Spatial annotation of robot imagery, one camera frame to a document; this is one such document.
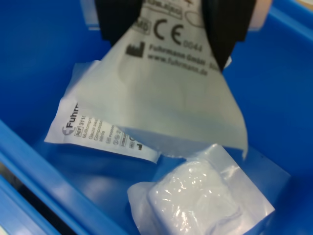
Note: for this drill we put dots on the gauze roll in clear bag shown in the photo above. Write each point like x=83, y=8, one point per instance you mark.
x=195, y=193

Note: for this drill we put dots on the blue bin with gauze packets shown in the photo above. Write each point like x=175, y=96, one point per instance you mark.
x=36, y=73

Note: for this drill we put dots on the white printed compress packet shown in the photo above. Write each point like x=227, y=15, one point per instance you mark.
x=80, y=132

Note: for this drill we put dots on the white printed gauze packet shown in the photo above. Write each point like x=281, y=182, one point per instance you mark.
x=171, y=98

